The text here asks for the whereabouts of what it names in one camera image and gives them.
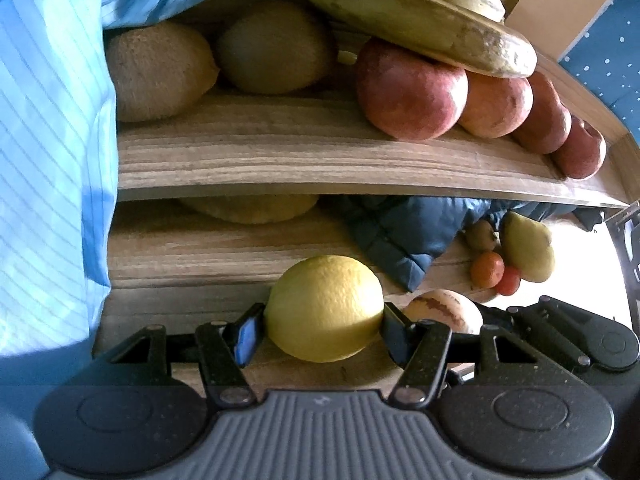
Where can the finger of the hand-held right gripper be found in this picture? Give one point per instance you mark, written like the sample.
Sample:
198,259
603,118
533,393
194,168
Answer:
555,327

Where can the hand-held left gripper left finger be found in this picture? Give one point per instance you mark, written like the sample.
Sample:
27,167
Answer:
247,342

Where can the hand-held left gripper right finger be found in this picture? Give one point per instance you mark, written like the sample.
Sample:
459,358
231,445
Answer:
395,335

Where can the beige striped pepino melon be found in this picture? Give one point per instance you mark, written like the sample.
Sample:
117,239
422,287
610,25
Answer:
442,310

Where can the red cherry tomato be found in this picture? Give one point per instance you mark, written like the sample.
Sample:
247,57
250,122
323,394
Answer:
510,281

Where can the yellow lemon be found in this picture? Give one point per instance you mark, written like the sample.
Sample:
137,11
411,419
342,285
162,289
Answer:
322,307

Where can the yellow-green pear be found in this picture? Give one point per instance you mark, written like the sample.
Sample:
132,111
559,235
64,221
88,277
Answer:
530,247

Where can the small tangerine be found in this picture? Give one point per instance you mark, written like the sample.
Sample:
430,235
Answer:
486,270

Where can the dark blue quilted jacket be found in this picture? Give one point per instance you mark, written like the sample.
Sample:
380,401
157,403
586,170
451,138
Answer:
400,235

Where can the red apple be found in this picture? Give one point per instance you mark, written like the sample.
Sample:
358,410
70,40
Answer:
580,152
495,107
410,92
545,120

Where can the curved wooden shelf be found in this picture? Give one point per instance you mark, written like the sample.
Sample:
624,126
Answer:
300,150

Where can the light blue striped cloth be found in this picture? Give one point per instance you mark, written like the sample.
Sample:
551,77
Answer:
50,160

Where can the blue white-dotted cloth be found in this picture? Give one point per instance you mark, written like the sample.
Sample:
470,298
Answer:
610,50

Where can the large brown kiwi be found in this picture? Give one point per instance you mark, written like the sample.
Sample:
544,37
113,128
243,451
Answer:
157,72
275,47

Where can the banana bunch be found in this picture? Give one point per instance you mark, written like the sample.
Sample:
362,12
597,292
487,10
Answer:
415,15

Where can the pine wood board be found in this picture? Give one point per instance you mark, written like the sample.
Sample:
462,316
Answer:
550,5

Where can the black metal frame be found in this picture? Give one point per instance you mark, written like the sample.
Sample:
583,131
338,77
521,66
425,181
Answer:
627,250

